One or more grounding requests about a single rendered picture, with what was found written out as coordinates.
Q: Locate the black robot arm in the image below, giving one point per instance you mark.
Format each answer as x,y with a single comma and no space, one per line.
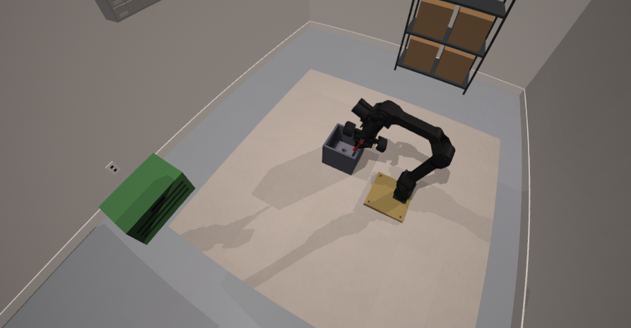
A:
385,114

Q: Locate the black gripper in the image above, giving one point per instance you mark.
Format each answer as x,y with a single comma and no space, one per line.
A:
366,134

